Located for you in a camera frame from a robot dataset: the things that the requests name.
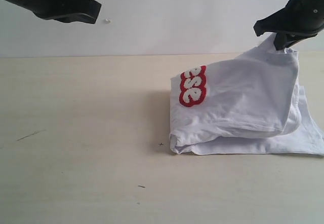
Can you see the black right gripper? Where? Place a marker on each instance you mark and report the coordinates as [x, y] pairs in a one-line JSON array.
[[300, 20]]

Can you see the white t-shirt red lettering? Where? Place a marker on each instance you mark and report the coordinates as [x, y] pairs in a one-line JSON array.
[[251, 104]]

